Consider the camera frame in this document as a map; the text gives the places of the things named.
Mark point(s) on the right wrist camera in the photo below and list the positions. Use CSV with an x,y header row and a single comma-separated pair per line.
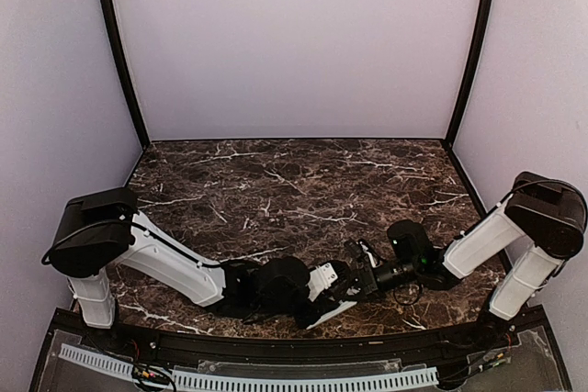
x,y
363,252

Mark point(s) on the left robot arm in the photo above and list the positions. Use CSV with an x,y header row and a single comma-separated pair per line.
x,y
107,227

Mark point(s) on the black front rail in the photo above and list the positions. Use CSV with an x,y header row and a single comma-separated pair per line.
x,y
188,348

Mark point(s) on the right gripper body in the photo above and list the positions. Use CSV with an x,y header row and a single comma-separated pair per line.
x,y
369,279

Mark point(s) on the black frame post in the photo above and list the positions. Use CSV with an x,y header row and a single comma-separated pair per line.
x,y
123,72
470,69

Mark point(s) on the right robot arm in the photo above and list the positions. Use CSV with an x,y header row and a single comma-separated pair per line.
x,y
550,213

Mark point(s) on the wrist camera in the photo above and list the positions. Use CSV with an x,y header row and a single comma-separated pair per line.
x,y
321,278
363,252

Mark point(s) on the white slotted cable duct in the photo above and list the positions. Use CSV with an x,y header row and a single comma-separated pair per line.
x,y
252,378

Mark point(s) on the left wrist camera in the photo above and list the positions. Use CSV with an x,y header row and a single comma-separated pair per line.
x,y
321,278

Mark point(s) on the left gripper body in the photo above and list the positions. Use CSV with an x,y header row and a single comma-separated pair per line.
x,y
303,320

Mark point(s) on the right black frame post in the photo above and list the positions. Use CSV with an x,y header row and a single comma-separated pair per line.
x,y
470,69

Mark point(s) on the white remote control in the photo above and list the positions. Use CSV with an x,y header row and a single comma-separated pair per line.
x,y
342,307

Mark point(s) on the left black frame post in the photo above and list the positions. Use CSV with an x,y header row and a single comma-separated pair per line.
x,y
123,72

